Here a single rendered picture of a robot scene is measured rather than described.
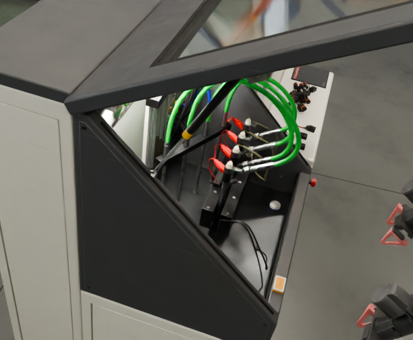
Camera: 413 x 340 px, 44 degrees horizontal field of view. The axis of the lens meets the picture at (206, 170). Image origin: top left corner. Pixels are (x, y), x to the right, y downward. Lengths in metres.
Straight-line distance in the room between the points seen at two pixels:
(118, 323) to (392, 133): 2.89
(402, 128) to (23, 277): 3.17
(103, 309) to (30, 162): 0.56
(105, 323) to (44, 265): 0.28
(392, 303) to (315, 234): 1.80
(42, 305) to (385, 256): 1.98
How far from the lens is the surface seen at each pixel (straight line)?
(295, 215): 1.71
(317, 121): 2.11
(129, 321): 1.65
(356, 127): 3.99
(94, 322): 1.74
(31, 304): 1.83
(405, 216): 1.64
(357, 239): 3.11
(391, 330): 1.32
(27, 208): 1.45
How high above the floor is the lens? 2.12
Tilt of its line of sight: 41 degrees down
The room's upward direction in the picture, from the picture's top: 10 degrees clockwise
